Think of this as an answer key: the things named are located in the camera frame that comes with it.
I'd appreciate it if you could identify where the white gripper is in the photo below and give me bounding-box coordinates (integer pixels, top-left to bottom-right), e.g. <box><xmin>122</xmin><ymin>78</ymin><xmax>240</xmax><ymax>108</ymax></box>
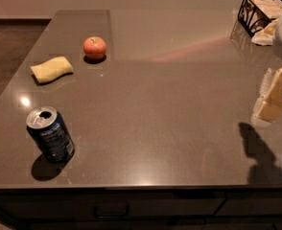
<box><xmin>253</xmin><ymin>15</ymin><xmax>282</xmax><ymax>123</ymax></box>

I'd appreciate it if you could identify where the blue pepsi can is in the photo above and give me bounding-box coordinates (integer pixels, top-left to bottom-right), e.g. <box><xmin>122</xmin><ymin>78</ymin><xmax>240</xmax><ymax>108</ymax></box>
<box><xmin>26</xmin><ymin>106</ymin><xmax>75</xmax><ymax>163</ymax></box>

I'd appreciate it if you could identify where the yellow sponge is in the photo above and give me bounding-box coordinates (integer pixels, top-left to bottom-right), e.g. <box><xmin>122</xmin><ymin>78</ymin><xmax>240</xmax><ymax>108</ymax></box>
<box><xmin>31</xmin><ymin>57</ymin><xmax>73</xmax><ymax>84</ymax></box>

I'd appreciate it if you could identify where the white napkin stack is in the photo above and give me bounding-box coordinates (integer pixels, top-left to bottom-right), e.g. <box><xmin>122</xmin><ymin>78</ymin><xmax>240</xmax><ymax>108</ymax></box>
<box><xmin>249</xmin><ymin>0</ymin><xmax>282</xmax><ymax>46</ymax></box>

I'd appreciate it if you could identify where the red apple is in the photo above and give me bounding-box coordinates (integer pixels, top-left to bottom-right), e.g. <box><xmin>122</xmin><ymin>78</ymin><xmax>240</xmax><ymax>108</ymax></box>
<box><xmin>83</xmin><ymin>36</ymin><xmax>106</xmax><ymax>60</ymax></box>

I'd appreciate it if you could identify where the black wire napkin holder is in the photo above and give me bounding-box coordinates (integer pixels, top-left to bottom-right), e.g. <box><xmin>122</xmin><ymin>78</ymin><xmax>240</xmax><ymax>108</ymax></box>
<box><xmin>238</xmin><ymin>0</ymin><xmax>282</xmax><ymax>36</ymax></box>

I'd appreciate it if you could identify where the dark drawer with handle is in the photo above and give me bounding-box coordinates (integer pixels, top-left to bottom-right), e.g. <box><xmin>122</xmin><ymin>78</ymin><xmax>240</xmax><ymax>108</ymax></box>
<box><xmin>0</xmin><ymin>193</ymin><xmax>224</xmax><ymax>220</ymax></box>

